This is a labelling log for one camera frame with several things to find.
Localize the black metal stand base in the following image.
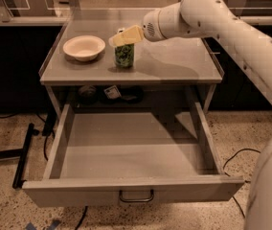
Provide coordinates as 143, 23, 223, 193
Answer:
0, 123, 39, 189

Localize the open grey top drawer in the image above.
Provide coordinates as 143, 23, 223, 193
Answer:
23, 103, 243, 207

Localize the black floor cable right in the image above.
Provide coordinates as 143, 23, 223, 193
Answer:
222, 148, 262, 219

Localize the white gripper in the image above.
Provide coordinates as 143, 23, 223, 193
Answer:
108, 3, 188, 47

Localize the dark round object under top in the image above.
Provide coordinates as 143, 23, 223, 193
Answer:
78, 85, 98, 104

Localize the green soda can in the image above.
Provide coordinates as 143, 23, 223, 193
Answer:
115, 41, 134, 68

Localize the metal drawer handle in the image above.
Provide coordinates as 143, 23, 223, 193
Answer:
119, 190, 154, 203

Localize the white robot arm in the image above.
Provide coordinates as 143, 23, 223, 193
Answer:
109, 0, 272, 230

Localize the white tag label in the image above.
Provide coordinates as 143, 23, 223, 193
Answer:
104, 85, 121, 100

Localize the black cable under drawer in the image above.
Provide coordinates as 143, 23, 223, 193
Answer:
74, 205, 89, 230

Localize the grey metal cabinet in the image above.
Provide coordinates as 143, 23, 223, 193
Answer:
38, 9, 225, 120

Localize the white paper bowl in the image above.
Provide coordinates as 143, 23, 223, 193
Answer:
63, 35, 105, 62

